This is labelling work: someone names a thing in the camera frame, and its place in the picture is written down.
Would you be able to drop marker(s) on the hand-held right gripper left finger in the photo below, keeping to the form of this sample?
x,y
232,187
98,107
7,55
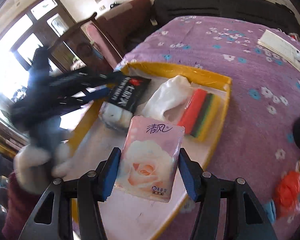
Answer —
x,y
110,175

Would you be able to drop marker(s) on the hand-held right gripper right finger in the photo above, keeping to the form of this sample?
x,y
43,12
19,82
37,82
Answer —
x,y
188,177

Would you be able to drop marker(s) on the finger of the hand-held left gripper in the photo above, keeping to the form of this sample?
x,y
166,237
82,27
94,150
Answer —
x,y
85,78
100,91

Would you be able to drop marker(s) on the black snack packet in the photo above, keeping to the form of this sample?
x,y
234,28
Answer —
x,y
126,92

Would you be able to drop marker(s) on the pink rose tissue pack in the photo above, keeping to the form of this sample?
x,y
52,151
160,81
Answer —
x,y
150,155

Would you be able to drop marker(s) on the yellow tray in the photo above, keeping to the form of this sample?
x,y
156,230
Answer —
x,y
130,220

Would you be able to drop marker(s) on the person's left forearm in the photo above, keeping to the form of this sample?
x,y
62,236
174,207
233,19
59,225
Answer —
x,y
17,210

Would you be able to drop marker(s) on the person's left hand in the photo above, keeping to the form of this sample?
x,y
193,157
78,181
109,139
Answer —
x,y
37,165

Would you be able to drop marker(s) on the white wrapped packet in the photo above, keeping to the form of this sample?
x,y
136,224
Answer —
x,y
115,118

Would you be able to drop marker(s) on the dark wooden chair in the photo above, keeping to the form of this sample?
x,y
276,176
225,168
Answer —
x,y
87,21

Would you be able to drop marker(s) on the colourful sponge pack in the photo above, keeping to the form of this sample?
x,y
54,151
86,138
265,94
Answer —
x,y
200,115

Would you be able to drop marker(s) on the white cloth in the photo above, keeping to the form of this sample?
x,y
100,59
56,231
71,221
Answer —
x,y
165,95

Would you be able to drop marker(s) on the brown armchair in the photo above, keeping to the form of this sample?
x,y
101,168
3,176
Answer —
x,y
122,25

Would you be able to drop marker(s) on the wooden glass door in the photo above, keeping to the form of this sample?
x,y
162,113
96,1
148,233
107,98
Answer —
x,y
22,42

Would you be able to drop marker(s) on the red plastic bag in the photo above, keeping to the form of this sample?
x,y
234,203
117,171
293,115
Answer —
x,y
288,192

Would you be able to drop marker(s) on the black sofa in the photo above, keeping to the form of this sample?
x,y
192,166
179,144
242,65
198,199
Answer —
x,y
215,7

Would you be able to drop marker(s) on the white notebook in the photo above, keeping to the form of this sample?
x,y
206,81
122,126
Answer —
x,y
277,47

